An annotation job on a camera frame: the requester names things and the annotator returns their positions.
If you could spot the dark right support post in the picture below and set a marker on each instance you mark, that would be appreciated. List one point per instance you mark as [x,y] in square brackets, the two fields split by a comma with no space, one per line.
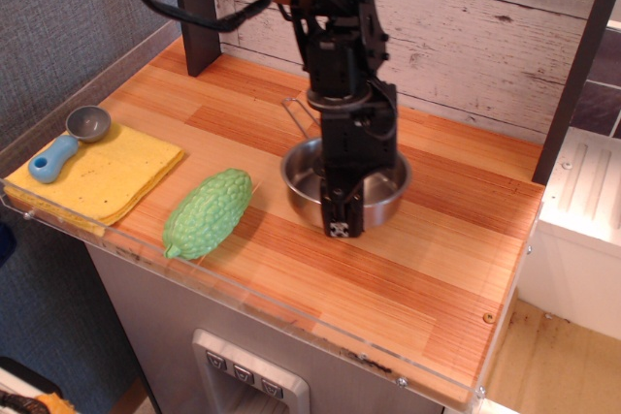
[585,55]

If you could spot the green bumpy toy grapes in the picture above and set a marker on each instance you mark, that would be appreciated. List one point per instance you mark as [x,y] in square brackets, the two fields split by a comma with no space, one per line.
[207,215]

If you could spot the grey toy fridge cabinet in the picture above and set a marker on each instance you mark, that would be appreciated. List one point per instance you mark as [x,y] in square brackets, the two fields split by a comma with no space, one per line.
[159,317]

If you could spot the yellow folded cloth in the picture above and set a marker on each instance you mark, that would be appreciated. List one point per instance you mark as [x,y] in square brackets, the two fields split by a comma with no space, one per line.
[102,182]

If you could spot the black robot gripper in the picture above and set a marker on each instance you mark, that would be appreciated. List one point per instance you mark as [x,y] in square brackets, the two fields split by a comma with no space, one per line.
[358,134]

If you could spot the blue handled grey scoop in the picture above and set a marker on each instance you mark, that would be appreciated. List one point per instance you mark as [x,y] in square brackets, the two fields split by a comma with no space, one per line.
[88,124]

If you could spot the clear acrylic edge guard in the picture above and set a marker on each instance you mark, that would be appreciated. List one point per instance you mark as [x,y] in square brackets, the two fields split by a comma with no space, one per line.
[419,300]

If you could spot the orange object bottom left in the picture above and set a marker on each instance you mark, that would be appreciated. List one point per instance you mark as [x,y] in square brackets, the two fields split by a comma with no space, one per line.
[41,404]

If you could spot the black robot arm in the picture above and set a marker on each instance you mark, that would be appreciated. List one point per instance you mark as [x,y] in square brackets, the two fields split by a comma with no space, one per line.
[342,46]

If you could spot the silver water dispenser panel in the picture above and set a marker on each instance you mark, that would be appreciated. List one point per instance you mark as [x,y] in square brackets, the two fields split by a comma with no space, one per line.
[238,381]

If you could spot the stainless steel pan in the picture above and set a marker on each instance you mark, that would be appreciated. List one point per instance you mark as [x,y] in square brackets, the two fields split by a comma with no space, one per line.
[299,169]

